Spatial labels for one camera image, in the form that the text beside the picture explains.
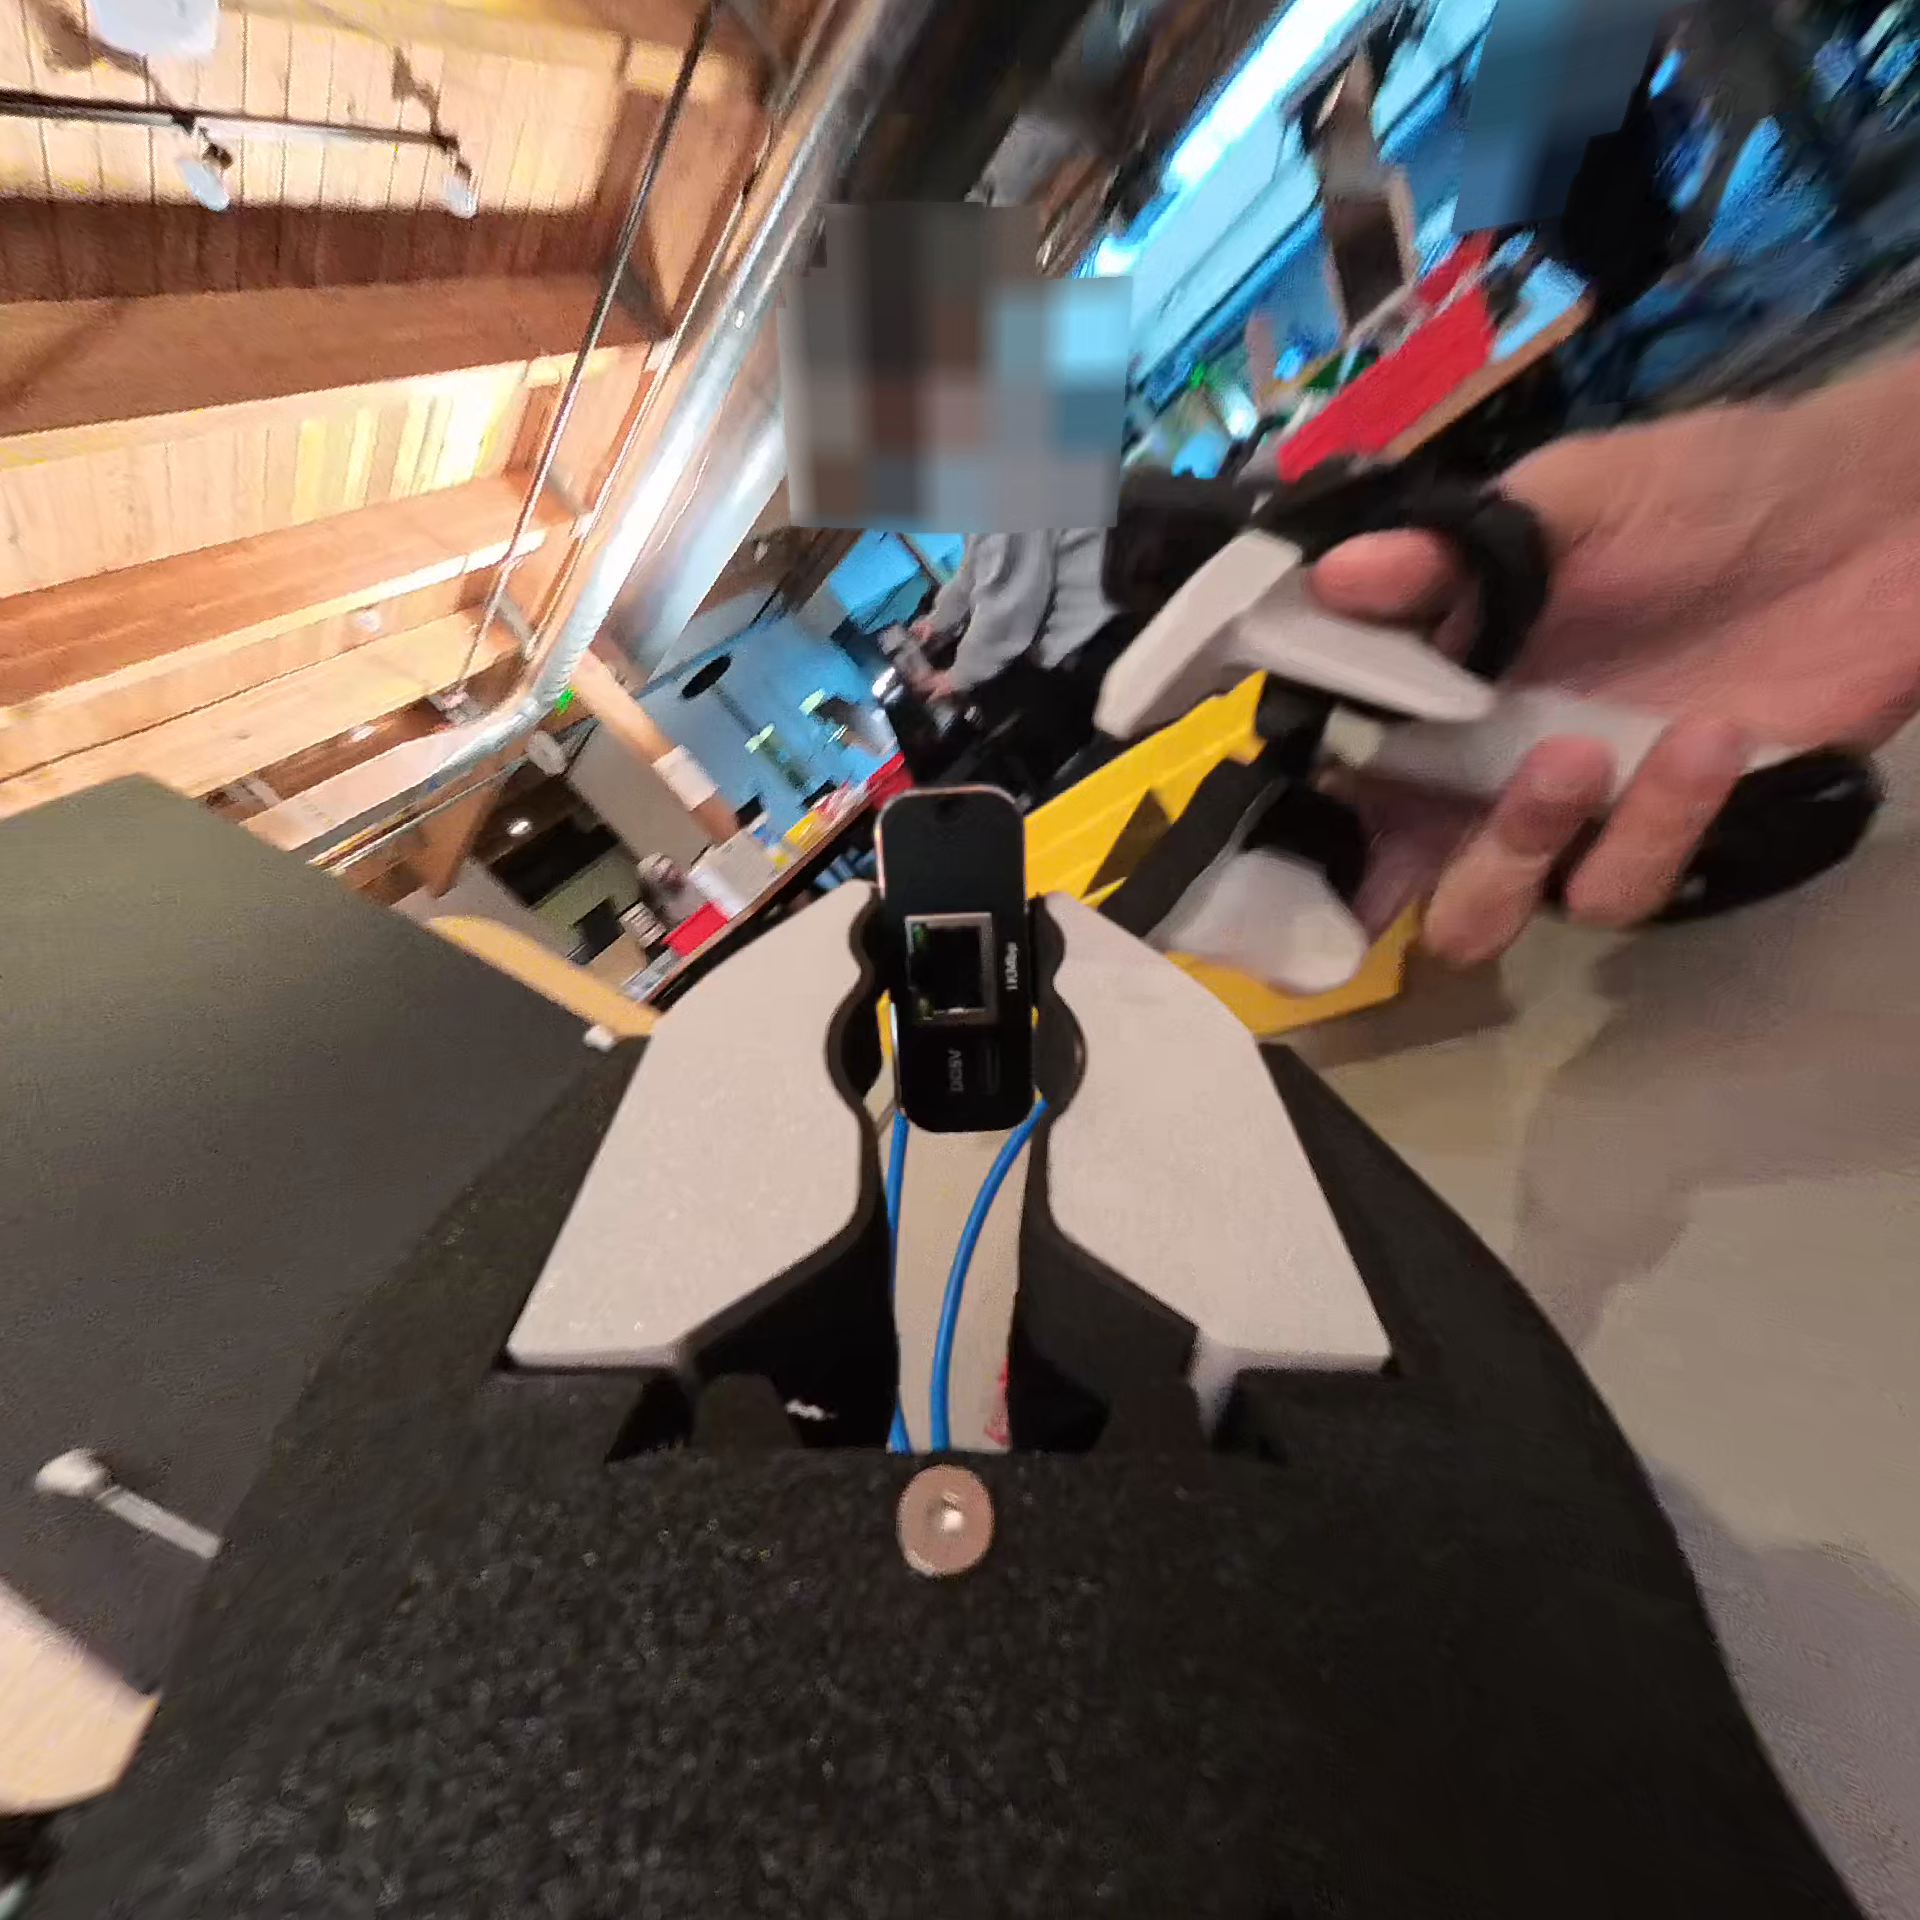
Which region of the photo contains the wood-framed black board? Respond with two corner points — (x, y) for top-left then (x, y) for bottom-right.
(0, 775), (664, 1818)

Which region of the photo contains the blue ethernet cable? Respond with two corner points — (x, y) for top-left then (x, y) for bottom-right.
(882, 1101), (1051, 1454)

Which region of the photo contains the black ethernet adapter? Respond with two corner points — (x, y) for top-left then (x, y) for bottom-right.
(873, 787), (1040, 1133)

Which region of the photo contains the person's right hand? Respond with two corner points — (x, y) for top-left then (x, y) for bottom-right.
(1306, 367), (1920, 970)

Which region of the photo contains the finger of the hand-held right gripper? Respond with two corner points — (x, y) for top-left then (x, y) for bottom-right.
(1114, 757), (1374, 997)

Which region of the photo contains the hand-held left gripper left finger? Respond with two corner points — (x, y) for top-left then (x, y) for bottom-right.
(509, 882), (895, 1454)

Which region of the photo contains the white ceiling device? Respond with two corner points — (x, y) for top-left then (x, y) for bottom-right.
(87, 0), (224, 60)

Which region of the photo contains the yellow storage bin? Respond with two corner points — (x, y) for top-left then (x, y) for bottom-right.
(1019, 667), (1427, 1039)

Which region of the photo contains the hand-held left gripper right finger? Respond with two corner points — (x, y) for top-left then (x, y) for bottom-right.
(1008, 884), (1394, 1454)

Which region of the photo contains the cluttered background table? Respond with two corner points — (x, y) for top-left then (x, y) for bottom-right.
(616, 750), (918, 1008)

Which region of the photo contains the black track light rail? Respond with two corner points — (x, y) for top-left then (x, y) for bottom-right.
(0, 90), (482, 219)

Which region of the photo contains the silver ventilation duct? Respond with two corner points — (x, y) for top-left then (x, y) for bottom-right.
(434, 0), (934, 782)

